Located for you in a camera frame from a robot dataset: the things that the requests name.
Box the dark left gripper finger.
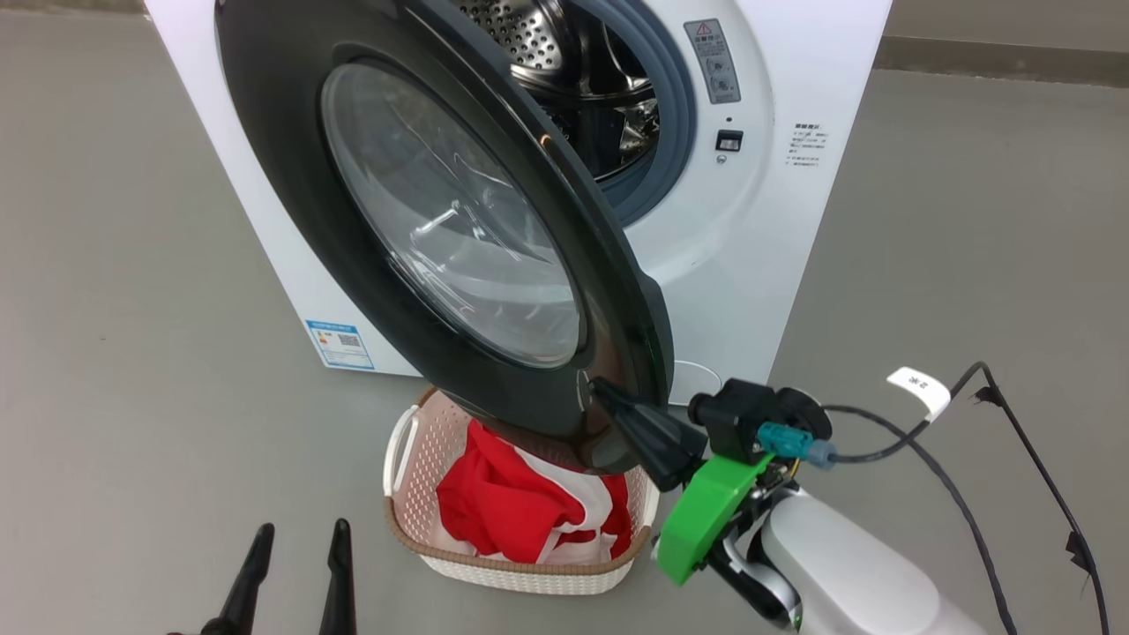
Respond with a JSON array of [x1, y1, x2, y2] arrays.
[[318, 519, 358, 635], [201, 523, 275, 635]]

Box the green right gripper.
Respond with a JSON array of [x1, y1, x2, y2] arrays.
[[589, 379, 775, 587]]

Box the red and white garment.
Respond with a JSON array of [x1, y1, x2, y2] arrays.
[[437, 419, 633, 565]]

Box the washing machine door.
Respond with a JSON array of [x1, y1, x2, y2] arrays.
[[214, 0, 676, 474]]

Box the cream basket with brown rim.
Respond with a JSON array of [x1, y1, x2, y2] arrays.
[[383, 388, 661, 596]]

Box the white front-load washing machine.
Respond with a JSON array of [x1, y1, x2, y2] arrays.
[[146, 0, 893, 407]]

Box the stainless steel washer drum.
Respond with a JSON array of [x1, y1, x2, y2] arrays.
[[454, 0, 662, 182]]

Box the round white filter cover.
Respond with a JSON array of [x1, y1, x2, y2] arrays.
[[670, 360, 722, 405]]

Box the blue energy label sticker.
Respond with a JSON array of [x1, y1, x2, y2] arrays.
[[305, 319, 375, 370]]

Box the grey warning sticker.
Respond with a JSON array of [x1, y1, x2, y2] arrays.
[[684, 19, 742, 105]]

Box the teal right cable connector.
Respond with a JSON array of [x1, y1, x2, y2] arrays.
[[757, 422, 837, 470]]

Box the white cable tag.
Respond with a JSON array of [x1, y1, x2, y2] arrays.
[[886, 367, 952, 422]]

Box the thin black cable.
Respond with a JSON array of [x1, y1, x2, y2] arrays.
[[820, 404, 1020, 635], [829, 362, 1112, 635]]

